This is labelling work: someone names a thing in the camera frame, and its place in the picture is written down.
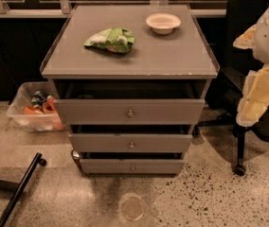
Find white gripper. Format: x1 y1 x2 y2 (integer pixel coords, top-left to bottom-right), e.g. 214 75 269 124
233 7 269 127

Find grey drawer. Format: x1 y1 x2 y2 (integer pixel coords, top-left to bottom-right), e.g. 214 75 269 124
69 125 192 153
80 152 184 174
54 80 205 125

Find grey top drawer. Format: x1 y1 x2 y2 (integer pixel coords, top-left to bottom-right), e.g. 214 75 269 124
54 80 205 125

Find grey drawer cabinet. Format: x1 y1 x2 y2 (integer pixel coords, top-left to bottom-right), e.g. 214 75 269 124
42 5 218 168

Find grey bottom drawer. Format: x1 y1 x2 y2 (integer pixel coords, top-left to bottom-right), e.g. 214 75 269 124
80 152 184 174

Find black office chair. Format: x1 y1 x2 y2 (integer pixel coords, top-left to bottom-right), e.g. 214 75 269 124
206 0 269 176

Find white paper bowl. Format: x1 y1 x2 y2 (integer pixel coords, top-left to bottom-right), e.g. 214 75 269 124
146 13 181 35

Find green chip bag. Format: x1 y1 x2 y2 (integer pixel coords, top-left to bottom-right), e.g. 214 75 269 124
83 27 135 54

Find round floor drain cover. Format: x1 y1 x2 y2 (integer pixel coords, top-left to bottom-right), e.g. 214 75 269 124
117 193 146 222

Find orange item in bin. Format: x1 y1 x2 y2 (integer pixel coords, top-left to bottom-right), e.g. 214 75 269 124
24 97 56 114

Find soda cans in bin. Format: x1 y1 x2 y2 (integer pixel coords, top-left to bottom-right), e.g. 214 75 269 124
31 91 52 107

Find clear plastic bin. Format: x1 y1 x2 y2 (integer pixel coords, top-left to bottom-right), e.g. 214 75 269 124
7 81 65 131

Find black metal stand leg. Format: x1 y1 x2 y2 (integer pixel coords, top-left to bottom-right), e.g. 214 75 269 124
0 152 47 227

